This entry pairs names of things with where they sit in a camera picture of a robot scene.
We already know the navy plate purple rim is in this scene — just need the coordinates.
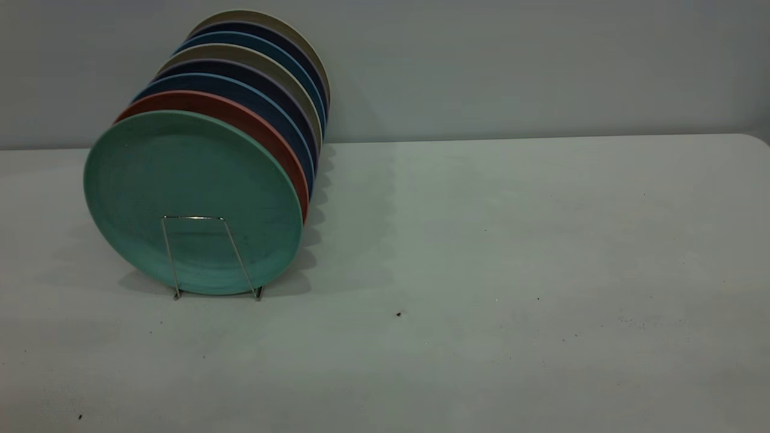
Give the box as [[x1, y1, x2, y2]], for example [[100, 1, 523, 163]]
[[189, 21, 330, 115], [153, 58, 320, 161]]

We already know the blue plate light-blue rim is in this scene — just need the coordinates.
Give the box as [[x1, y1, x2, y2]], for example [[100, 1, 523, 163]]
[[131, 73, 317, 200]]

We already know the teal blue round plate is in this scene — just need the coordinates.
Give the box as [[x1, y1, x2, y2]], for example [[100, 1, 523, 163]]
[[174, 31, 327, 131]]

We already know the beige round plate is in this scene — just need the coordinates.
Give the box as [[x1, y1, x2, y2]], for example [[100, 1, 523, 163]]
[[158, 43, 324, 146], [186, 9, 331, 104]]

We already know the metal wire plate rack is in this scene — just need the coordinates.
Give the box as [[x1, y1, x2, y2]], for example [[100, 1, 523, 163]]
[[161, 215, 266, 301]]

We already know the pink round plate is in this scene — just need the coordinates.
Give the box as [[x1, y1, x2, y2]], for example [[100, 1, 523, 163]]
[[114, 90, 310, 225]]

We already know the green round plate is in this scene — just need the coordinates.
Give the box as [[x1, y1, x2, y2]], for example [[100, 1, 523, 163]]
[[83, 110, 303, 296]]

